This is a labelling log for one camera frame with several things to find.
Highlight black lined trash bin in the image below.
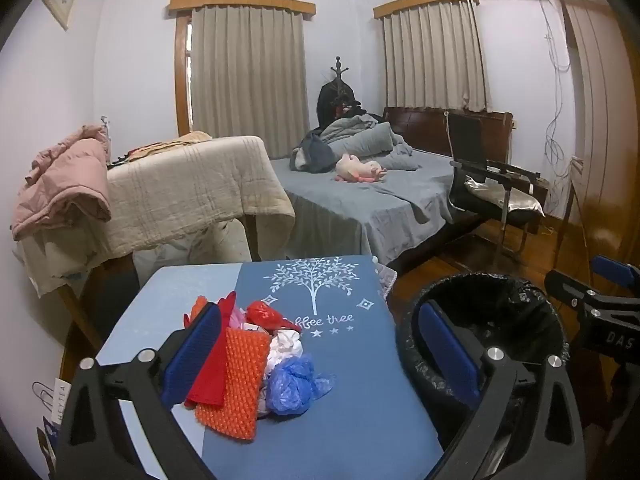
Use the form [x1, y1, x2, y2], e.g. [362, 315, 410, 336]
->
[395, 272, 572, 480]

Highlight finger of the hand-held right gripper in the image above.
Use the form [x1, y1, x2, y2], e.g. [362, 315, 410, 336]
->
[591, 254, 640, 293]
[544, 269, 603, 312]

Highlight pink plush toy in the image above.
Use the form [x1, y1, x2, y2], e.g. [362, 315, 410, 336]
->
[333, 153, 389, 184]

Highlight grey pillow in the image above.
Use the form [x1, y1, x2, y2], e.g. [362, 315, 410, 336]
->
[330, 122, 407, 157]

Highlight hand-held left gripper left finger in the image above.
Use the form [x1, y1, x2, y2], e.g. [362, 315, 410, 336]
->
[52, 302, 223, 480]

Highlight silver cushion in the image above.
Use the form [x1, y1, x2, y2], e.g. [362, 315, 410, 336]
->
[463, 175, 546, 219]

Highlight red plastic bag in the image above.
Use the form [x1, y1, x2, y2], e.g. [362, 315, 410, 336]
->
[248, 300, 304, 334]

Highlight wooden window frame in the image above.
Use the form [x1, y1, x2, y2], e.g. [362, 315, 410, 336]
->
[174, 10, 196, 137]

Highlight grey checked cloth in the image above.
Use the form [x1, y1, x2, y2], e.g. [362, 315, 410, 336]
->
[374, 260, 399, 302]

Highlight bed with grey sheet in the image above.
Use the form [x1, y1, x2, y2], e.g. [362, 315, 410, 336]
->
[269, 149, 457, 267]

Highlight orange mesh cloth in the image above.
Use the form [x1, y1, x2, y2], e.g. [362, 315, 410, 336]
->
[194, 326, 271, 442]

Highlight tan folded cloth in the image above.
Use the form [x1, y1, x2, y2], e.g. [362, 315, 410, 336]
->
[112, 131, 214, 166]

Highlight dark wooden headboard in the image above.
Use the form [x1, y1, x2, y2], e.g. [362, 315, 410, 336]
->
[382, 106, 515, 172]

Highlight blue plastic bag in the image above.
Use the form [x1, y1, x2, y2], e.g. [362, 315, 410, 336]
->
[265, 354, 337, 416]

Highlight beige blanket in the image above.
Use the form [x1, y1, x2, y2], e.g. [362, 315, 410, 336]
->
[104, 135, 297, 267]

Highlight grey quilt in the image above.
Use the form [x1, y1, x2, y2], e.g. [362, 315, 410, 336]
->
[319, 114, 422, 172]

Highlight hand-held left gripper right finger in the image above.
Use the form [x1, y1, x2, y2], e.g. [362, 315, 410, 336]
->
[417, 301, 586, 480]

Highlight brown wooden wardrobe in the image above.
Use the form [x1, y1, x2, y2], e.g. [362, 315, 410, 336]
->
[539, 0, 640, 273]

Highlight white wall cables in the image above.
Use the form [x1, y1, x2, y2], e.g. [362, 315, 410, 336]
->
[537, 0, 577, 183]

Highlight cream cloth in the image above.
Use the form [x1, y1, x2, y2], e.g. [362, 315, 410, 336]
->
[14, 227, 137, 297]

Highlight narrow beige curtain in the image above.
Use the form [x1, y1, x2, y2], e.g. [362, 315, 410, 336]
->
[382, 0, 490, 114]

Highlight red cloth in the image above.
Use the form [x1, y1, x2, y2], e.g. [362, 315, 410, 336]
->
[184, 292, 239, 409]

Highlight black cantilever chair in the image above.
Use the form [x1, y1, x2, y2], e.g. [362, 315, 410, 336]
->
[446, 110, 549, 262]

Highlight white paper bag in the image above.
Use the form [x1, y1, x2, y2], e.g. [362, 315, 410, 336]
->
[32, 377, 71, 480]

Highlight pink padded jacket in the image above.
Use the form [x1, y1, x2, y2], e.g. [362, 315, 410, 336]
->
[11, 124, 112, 242]

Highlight dark grey jacket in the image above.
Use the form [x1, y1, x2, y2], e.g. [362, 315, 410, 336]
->
[289, 132, 337, 175]

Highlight wide beige curtain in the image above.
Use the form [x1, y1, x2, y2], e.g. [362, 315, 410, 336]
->
[191, 4, 307, 147]

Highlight short wooden curtain pelmet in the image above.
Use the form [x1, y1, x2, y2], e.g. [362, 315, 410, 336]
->
[372, 0, 482, 20]

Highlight dark wooden coat rack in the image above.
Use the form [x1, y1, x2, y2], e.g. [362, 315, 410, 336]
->
[327, 56, 351, 92]

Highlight long wooden curtain pelmet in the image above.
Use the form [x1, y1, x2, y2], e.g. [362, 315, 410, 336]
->
[168, 0, 317, 17]

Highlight white plastic bag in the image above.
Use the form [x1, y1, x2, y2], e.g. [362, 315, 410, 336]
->
[264, 327, 307, 377]

